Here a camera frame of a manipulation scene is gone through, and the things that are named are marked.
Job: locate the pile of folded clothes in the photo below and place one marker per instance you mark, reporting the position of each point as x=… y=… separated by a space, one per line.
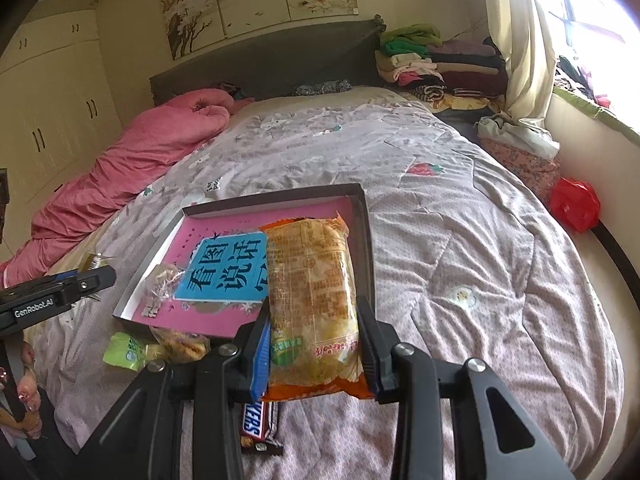
x=450 y=70

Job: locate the heap of mixed clothes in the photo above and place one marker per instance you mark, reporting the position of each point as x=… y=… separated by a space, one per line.
x=580 y=82

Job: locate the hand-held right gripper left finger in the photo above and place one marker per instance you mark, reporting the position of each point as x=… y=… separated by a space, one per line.
x=261 y=360

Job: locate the blossom wall painting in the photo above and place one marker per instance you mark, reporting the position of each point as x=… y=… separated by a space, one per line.
x=260 y=0

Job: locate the grey cardboard box pink print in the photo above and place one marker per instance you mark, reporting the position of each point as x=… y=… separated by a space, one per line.
x=210 y=232

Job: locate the grey headboard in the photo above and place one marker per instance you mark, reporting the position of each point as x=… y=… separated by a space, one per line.
x=275 y=60

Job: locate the person's left hand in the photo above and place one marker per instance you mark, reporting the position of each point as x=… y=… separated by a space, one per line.
x=27 y=400

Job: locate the cream wardrobe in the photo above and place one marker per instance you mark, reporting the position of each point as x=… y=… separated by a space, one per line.
x=55 y=100

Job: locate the small clear wrapped candy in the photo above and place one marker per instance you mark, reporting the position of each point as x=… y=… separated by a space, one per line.
x=96 y=261

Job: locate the clear wrapped candy packet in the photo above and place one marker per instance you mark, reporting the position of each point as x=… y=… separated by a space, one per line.
x=162 y=280

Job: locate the cream curtain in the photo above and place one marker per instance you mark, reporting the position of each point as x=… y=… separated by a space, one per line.
x=520 y=35

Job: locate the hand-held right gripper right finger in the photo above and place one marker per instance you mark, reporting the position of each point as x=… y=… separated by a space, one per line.
x=376 y=375

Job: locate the red plastic box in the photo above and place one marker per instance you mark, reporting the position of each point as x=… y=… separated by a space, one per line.
x=575 y=205

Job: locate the white cloth bundle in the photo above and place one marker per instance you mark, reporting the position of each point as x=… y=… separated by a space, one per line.
x=515 y=132

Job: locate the floral cloth bundle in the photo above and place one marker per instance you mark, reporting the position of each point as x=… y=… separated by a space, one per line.
x=530 y=170

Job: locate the clear fried snack packet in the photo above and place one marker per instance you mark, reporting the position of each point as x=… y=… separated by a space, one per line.
x=180 y=345

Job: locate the brown chocolate bar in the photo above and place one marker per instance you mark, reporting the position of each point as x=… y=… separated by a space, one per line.
x=257 y=425

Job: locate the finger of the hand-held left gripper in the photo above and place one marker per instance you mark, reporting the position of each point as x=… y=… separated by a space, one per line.
x=92 y=280

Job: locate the orange snack packet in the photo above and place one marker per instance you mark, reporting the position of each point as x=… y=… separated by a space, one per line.
x=310 y=285

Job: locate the pink duvet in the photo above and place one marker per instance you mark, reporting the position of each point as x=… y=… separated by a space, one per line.
x=140 y=160

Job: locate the printed lilac quilt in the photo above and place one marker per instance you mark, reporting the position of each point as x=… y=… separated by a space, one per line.
x=450 y=210

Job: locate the dark patterned pillow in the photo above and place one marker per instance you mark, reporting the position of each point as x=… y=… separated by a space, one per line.
x=320 y=88

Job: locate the green snack packet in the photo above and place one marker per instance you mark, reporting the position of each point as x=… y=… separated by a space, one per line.
x=125 y=352

